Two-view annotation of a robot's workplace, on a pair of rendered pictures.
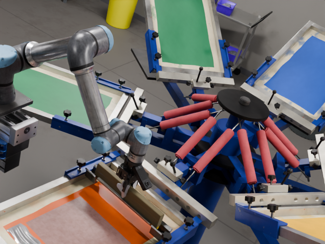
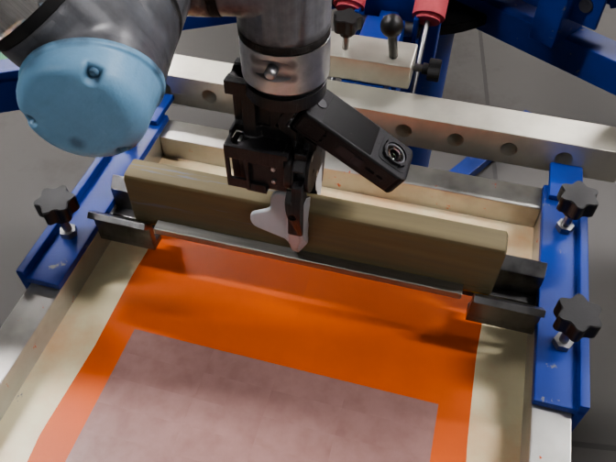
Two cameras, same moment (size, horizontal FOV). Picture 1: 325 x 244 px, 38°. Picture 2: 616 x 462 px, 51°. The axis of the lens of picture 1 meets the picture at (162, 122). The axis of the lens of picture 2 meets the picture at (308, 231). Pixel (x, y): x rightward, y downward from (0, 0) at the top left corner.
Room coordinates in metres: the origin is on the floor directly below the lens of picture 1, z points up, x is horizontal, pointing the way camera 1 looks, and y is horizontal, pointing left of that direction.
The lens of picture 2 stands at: (1.21, 0.17, 1.57)
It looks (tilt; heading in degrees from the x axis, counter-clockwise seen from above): 50 degrees down; 344
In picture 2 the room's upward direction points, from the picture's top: straight up
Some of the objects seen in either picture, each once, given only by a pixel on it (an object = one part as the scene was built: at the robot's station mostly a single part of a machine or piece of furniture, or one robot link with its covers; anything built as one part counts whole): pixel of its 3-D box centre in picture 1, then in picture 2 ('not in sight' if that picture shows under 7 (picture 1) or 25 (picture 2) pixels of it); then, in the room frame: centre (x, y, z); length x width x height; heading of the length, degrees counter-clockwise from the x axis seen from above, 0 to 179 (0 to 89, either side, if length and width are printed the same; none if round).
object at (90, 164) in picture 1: (90, 169); (106, 200); (1.82, 0.26, 0.98); 0.30 x 0.05 x 0.07; 149
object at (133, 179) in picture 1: (130, 168); (279, 127); (1.66, 0.07, 1.18); 0.09 x 0.08 x 0.12; 59
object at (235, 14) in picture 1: (219, 36); not in sight; (5.78, -0.34, 0.48); 0.98 x 0.57 x 0.96; 69
